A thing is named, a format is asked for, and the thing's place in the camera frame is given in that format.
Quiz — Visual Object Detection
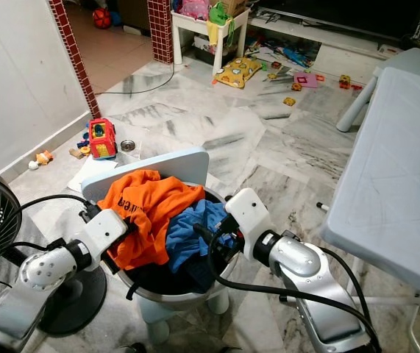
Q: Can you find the orange printed t-shirt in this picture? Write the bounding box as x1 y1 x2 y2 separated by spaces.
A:
98 169 207 271

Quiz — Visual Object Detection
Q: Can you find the blue garment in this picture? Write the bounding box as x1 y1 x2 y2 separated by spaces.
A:
165 199 240 274

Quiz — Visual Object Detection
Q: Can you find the dark navy garment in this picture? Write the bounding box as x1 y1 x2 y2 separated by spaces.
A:
129 254 232 295

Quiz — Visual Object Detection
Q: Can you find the grey laundry basin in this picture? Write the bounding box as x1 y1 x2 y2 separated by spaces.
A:
110 190 240 304

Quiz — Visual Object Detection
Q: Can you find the pale blue solid-back kid chair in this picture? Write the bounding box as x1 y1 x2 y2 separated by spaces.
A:
81 146 229 346

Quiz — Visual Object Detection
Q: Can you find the white paper sheet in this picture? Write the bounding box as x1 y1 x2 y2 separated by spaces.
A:
66 157 118 193

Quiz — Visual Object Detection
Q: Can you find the small wooden toy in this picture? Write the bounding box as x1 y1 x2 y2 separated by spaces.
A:
68 143 90 159

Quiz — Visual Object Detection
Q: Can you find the red plastic toy house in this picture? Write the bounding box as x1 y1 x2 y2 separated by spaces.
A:
87 118 117 160

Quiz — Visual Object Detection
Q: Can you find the small orange toy figure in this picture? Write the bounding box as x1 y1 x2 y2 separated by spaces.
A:
29 149 54 170

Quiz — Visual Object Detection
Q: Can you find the yellow toy cushion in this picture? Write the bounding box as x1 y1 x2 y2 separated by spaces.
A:
213 57 263 89

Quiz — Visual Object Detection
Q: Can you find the pink toy board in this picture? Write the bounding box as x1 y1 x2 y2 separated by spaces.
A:
293 71 319 89

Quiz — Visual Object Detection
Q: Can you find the grey folding table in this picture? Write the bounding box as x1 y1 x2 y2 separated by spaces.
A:
280 68 420 306

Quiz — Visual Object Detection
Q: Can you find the orange toy block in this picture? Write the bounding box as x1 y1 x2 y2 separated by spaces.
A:
338 74 365 90

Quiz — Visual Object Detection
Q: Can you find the red brick pillar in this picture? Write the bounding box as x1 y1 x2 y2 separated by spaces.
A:
147 0 174 65

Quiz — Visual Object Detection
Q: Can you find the small white kid table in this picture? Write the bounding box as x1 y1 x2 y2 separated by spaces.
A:
169 0 249 76

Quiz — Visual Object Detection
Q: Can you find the green and yellow cloth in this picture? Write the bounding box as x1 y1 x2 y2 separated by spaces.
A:
206 0 234 46

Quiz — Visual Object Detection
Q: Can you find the white tv stand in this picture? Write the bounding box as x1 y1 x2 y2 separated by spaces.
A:
250 11 416 78

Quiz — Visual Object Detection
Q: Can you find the cardboard box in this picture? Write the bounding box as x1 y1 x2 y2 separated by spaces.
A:
221 0 251 17

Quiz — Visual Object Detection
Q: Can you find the pink toy bag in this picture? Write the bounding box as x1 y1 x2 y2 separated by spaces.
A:
179 0 210 21

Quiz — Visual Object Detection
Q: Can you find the red ball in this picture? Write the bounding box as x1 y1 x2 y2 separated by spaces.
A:
90 7 115 30

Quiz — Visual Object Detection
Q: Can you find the black television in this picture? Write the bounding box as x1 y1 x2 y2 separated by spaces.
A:
257 0 420 34

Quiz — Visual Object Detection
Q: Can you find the pale blue kid table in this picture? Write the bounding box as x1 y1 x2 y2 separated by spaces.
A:
336 48 420 133

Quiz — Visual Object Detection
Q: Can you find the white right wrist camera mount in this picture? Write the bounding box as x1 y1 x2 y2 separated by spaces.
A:
224 188 271 262

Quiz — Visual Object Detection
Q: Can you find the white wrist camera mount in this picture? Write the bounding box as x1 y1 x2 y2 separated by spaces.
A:
77 210 129 260
224 188 271 262

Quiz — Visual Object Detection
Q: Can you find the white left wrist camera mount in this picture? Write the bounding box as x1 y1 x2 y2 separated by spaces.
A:
77 210 129 260

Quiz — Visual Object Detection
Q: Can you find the short black left arm cable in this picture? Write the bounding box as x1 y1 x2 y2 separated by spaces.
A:
0 240 52 265

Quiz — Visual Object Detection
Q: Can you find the short black arm cable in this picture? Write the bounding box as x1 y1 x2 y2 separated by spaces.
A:
0 240 52 265
320 246 369 324

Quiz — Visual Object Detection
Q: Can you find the black floor cable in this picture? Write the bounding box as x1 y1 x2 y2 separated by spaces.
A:
94 65 177 96

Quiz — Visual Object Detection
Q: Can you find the short black right arm cable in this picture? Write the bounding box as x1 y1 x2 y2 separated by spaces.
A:
320 246 369 324

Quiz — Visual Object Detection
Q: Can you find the red brick wall edge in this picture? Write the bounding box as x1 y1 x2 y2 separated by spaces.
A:
48 0 102 118

